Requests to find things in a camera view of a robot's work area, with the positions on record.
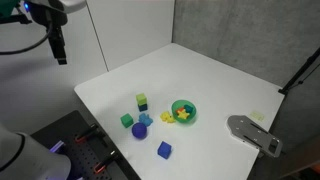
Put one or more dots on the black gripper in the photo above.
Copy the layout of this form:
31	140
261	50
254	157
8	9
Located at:
43	11

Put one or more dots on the yellow toy figure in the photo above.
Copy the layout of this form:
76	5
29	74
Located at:
166	117

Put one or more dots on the green plastic bowl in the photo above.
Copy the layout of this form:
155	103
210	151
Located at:
193	115

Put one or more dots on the lime green cube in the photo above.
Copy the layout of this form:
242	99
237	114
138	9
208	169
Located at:
141	98

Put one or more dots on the dark teal cube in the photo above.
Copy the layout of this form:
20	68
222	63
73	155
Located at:
143	107

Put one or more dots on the black perforated base board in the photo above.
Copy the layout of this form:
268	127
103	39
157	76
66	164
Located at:
80	155

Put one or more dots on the light blue star toy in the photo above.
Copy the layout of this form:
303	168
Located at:
145	119

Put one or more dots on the purple ball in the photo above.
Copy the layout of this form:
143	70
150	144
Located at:
139	130

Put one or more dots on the red toy piece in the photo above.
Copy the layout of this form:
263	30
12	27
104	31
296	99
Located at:
180	109

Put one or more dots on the yellow star toy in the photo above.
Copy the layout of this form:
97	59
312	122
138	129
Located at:
183	114

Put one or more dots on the teal toy piece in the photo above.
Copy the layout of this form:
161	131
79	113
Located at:
189	108

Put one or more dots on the blue cube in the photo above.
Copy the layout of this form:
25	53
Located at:
164	150

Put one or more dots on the pale yellow tape patch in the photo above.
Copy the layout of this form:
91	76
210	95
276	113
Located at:
257	115

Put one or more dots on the grey metal mounting plate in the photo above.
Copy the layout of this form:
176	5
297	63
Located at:
253	133

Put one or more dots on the black tripod pole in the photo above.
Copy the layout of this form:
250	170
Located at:
300	71

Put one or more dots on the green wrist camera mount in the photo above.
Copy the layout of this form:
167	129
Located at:
6	6

